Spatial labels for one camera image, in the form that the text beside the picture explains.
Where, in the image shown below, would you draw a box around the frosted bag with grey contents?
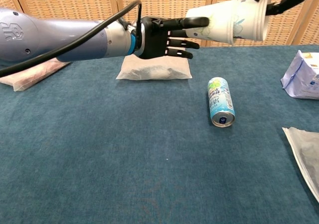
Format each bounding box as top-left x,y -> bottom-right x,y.
116,46 -> 193,81

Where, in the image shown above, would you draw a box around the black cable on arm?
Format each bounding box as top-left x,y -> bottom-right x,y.
0,0 -> 142,78

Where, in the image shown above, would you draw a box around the clear bag with pink contents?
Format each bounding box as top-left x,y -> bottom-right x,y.
0,59 -> 72,92

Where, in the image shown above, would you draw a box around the white leaf-print paper cup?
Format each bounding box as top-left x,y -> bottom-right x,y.
185,0 -> 237,45

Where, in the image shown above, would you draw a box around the white and blue paper package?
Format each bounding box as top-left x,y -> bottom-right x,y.
280,50 -> 319,100

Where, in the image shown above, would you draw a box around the frosted zip bag dark contents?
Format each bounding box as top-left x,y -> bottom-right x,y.
282,126 -> 319,204

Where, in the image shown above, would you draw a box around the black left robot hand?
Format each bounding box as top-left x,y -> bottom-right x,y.
134,16 -> 210,60

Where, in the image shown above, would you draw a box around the light blue drink can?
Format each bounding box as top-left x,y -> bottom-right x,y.
207,77 -> 236,128

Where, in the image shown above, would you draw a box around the teal fabric tablecloth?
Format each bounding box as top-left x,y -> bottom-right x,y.
0,44 -> 319,224

